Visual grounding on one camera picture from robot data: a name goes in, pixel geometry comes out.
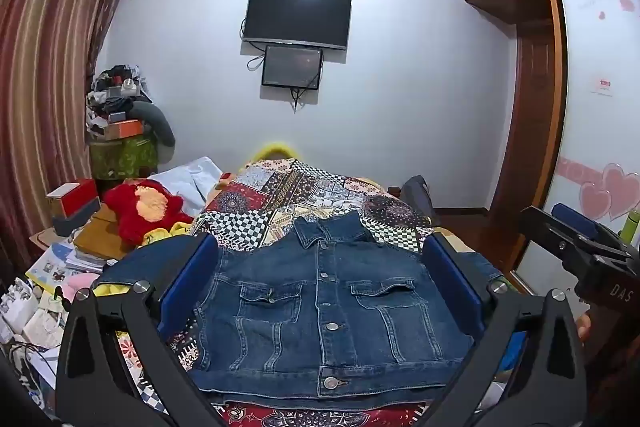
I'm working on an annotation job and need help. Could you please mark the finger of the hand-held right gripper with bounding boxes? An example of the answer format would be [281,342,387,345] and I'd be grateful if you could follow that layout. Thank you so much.
[519,205,596,264]
[551,203,632,255]

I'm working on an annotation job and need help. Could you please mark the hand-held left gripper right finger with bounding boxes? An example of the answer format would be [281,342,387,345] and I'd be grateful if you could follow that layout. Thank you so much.
[419,232,588,427]

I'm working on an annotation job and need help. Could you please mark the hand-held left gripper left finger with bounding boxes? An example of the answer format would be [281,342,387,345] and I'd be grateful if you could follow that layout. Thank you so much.
[55,232,228,427]

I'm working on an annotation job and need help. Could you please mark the blue denim jacket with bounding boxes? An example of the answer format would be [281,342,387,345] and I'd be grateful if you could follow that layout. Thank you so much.
[100,212,506,410]

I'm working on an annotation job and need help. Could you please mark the yellow cloth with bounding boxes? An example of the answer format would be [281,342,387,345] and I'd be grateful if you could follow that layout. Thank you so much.
[92,224,193,299]

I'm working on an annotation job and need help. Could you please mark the green bottle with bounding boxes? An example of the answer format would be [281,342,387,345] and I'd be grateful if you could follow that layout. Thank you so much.
[620,208,640,244]

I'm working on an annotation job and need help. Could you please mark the frosted heart sliding door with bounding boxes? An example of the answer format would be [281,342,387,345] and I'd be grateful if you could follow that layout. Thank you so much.
[515,0,640,298]

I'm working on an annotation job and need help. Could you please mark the dark bag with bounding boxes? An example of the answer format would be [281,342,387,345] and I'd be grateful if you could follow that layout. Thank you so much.
[399,175,437,224]

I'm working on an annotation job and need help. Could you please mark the red plush toy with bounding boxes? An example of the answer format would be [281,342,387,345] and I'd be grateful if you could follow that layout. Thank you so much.
[102,179,194,249]

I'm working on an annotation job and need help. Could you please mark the brown cardboard sheet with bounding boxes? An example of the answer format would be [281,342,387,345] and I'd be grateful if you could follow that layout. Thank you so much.
[74,204,137,261]

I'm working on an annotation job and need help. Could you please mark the white cloth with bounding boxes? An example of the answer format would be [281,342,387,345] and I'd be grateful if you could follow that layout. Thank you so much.
[147,156,227,218]

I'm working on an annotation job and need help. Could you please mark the pink soft item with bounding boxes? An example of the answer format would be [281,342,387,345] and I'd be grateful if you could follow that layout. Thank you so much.
[59,273,102,304]

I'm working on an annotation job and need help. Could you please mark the grey box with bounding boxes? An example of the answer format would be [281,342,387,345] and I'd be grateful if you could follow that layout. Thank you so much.
[52,197,104,239]

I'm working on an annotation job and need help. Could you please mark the red white sticker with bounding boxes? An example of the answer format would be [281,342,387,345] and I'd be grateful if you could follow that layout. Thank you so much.
[591,76,616,98]

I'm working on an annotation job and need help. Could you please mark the green patterned covered cabinet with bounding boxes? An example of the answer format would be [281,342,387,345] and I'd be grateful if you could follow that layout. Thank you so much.
[90,136,160,181]

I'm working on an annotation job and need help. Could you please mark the red box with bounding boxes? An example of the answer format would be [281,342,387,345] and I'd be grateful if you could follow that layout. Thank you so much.
[46,178,100,218]

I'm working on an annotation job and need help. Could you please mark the patchwork printed blanket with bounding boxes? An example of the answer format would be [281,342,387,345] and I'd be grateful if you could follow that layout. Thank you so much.
[115,157,501,427]

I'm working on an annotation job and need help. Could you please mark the grey neck pillow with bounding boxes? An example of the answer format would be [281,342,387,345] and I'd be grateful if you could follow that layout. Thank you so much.
[127,101,177,148]

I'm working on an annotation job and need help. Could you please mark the orange box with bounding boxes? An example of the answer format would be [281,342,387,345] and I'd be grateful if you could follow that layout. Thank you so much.
[101,120,144,141]

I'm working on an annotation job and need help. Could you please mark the pile of clutter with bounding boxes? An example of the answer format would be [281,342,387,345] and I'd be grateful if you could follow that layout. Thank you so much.
[86,64,152,131]

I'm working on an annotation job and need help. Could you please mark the striped red curtain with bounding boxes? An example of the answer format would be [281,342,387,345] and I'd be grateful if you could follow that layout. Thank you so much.
[0,0,147,258]

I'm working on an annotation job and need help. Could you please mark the yellow bed frame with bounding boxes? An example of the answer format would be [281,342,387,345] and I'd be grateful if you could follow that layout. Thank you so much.
[244,142,302,170]

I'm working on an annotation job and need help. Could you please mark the small wall monitor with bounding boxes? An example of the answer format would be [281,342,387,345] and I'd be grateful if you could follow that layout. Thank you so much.
[261,44,324,92]

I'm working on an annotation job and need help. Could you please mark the large wall television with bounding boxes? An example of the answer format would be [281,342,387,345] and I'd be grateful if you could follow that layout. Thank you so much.
[242,0,353,52]

